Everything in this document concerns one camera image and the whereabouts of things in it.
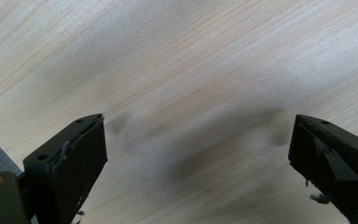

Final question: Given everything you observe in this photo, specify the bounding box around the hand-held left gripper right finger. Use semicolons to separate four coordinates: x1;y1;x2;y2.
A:
288;114;358;224

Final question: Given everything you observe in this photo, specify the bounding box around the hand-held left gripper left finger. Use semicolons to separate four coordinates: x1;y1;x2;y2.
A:
22;113;109;224

